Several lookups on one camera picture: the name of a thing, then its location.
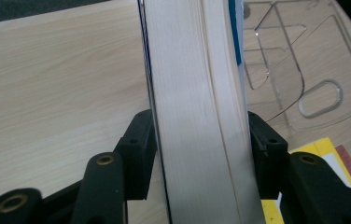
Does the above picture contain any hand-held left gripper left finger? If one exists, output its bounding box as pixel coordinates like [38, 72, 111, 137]
[113, 108, 159, 201]

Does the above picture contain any clear acrylic book rack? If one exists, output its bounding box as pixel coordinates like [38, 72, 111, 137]
[243, 0, 351, 133]

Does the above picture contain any yellow book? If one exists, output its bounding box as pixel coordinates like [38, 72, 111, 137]
[260, 136, 351, 224]

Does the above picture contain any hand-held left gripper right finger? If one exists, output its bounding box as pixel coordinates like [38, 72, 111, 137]
[247, 111, 290, 201]

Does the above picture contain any blue book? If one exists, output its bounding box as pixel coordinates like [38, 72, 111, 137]
[137, 0, 266, 224]

